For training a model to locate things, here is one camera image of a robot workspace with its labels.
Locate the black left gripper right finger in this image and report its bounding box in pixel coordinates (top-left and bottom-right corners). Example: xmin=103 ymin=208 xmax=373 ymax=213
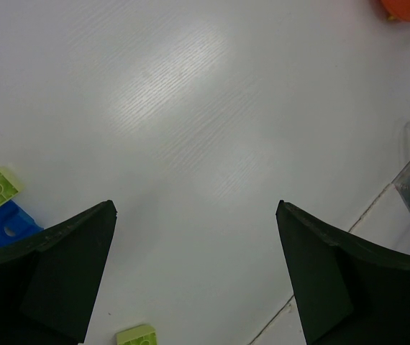
xmin=276 ymin=201 xmax=410 ymax=344

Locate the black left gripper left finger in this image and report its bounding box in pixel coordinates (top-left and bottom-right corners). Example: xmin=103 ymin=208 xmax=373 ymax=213
xmin=0 ymin=200 xmax=117 ymax=344

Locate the blue arch lego piece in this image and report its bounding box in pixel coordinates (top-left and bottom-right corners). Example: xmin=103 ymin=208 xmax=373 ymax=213
xmin=0 ymin=201 xmax=44 ymax=247

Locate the green lego brick near purple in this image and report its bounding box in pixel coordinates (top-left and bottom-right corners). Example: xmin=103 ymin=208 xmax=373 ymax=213
xmin=116 ymin=324 xmax=158 ymax=345

